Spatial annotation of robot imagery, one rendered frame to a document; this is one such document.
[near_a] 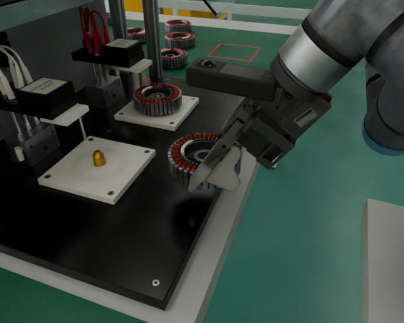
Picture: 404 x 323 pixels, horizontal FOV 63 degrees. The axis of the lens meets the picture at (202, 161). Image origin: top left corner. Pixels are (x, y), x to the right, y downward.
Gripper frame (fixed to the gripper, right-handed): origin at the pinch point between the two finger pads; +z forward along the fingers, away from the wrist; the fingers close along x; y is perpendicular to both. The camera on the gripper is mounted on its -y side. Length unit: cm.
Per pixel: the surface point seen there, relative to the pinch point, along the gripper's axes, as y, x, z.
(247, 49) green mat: -5, 82, 13
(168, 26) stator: -37, 91, 29
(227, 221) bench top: 9.1, -2.8, 4.6
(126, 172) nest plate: -8.9, -0.7, 11.8
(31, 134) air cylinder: -27.0, -1.0, 18.1
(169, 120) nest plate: -9.3, 18.7, 11.9
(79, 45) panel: -40, 31, 20
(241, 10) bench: -22, 157, 26
